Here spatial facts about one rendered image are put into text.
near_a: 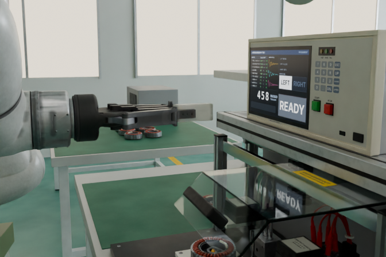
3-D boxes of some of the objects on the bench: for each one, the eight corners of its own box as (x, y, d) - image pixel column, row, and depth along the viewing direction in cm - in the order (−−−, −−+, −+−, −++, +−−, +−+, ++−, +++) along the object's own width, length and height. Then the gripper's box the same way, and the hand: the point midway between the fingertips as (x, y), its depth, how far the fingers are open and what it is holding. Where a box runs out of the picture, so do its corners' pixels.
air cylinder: (263, 263, 101) (264, 242, 100) (249, 250, 108) (250, 230, 107) (281, 260, 103) (282, 239, 102) (266, 246, 110) (267, 227, 109)
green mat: (101, 249, 113) (101, 249, 113) (81, 184, 170) (81, 183, 170) (372, 206, 145) (372, 206, 145) (279, 163, 202) (279, 163, 202)
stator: (201, 276, 93) (201, 260, 93) (184, 253, 104) (184, 240, 103) (244, 266, 97) (244, 252, 97) (223, 246, 108) (224, 233, 107)
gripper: (69, 134, 71) (198, 126, 79) (75, 150, 59) (226, 139, 67) (68, 90, 70) (198, 87, 78) (73, 98, 58) (227, 93, 66)
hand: (192, 112), depth 72 cm, fingers closed
